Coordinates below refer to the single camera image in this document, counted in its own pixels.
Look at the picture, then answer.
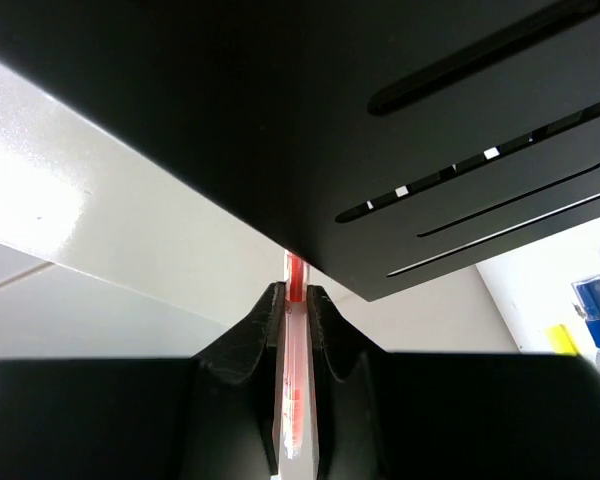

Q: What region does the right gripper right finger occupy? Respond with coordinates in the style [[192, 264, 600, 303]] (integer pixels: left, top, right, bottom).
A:
[[307, 286, 600, 479]]

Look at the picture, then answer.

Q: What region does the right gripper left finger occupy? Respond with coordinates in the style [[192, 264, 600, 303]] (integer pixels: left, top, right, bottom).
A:
[[0, 283, 283, 479]]

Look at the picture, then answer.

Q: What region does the yellow cap highlighter marker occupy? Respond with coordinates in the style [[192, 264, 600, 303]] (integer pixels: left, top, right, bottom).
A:
[[546, 324, 581, 356]]

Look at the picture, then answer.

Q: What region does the black slotted pen holder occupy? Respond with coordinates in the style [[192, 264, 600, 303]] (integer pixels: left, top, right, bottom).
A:
[[0, 1, 600, 301]]

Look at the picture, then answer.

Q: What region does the orange translucent highlighter pen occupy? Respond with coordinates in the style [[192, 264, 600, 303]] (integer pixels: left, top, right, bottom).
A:
[[272, 251, 319, 479]]

